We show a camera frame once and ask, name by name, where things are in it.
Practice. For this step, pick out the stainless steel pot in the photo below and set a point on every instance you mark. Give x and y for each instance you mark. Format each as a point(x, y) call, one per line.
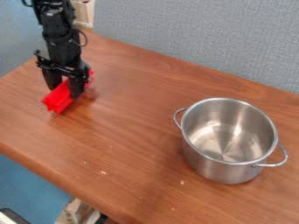
point(228, 138)

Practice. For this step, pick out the red rectangular block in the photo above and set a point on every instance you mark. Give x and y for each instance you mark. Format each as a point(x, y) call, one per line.
point(58, 99)

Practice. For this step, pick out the wooden table leg frame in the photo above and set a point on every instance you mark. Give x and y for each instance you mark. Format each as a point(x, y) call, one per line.
point(78, 213)

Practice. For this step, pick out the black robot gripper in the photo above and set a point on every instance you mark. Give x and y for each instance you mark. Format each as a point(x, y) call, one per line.
point(55, 15)

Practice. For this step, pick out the black and white object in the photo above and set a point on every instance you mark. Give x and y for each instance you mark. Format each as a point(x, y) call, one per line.
point(9, 217)

